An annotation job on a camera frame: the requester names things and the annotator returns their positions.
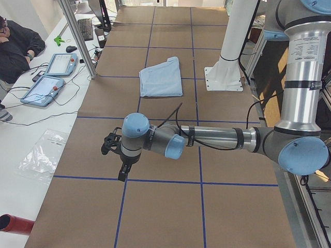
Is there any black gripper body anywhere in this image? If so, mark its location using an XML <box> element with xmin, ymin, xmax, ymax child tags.
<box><xmin>101</xmin><ymin>128</ymin><xmax>140</xmax><ymax>172</ymax></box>

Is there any light blue button-up shirt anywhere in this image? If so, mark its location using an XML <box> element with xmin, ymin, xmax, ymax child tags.
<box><xmin>139</xmin><ymin>56</ymin><xmax>183</xmax><ymax>97</ymax></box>

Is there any clear plastic bag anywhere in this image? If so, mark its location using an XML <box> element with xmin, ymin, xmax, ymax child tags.
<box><xmin>16</xmin><ymin>129</ymin><xmax>69</xmax><ymax>184</ymax></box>

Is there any lower teach pendant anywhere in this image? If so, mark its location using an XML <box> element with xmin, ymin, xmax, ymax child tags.
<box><xmin>20</xmin><ymin>75</ymin><xmax>65</xmax><ymax>107</ymax></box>

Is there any teach pendant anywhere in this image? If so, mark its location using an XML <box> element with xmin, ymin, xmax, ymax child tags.
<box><xmin>44</xmin><ymin>53</ymin><xmax>78</xmax><ymax>77</ymax></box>
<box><xmin>20</xmin><ymin>75</ymin><xmax>65</xmax><ymax>107</ymax></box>

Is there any upper teach pendant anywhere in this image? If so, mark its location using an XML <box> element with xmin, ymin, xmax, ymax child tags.
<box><xmin>44</xmin><ymin>53</ymin><xmax>78</xmax><ymax>77</ymax></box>

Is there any black computer mouse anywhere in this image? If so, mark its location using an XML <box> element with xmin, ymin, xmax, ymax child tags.
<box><xmin>66</xmin><ymin>45</ymin><xmax>78</xmax><ymax>53</ymax></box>

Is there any green plastic tool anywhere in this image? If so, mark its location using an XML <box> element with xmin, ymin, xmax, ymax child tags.
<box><xmin>54</xmin><ymin>36</ymin><xmax>65</xmax><ymax>46</ymax></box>

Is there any black keyboard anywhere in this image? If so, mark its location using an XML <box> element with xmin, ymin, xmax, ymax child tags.
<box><xmin>77</xmin><ymin>18</ymin><xmax>94</xmax><ymax>41</ymax></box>

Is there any red cylinder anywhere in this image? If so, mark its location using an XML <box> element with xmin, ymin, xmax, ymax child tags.
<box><xmin>1</xmin><ymin>214</ymin><xmax>35</xmax><ymax>236</ymax></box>

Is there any black monitor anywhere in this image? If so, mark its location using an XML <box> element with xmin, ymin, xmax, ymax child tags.
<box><xmin>88</xmin><ymin>0</ymin><xmax>112</xmax><ymax>32</ymax></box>

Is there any seated person in black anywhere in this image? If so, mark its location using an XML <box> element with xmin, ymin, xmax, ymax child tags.
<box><xmin>1</xmin><ymin>17</ymin><xmax>46</xmax><ymax>84</ymax></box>

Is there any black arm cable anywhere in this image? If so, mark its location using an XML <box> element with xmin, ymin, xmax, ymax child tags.
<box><xmin>156</xmin><ymin>102</ymin><xmax>238</xmax><ymax>152</ymax></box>

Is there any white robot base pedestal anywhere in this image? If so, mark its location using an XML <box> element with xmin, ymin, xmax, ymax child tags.
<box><xmin>204</xmin><ymin>0</ymin><xmax>259</xmax><ymax>91</ymax></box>

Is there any grey aluminium frame post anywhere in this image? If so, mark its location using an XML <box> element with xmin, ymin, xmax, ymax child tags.
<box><xmin>58</xmin><ymin>0</ymin><xmax>96</xmax><ymax>79</ymax></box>

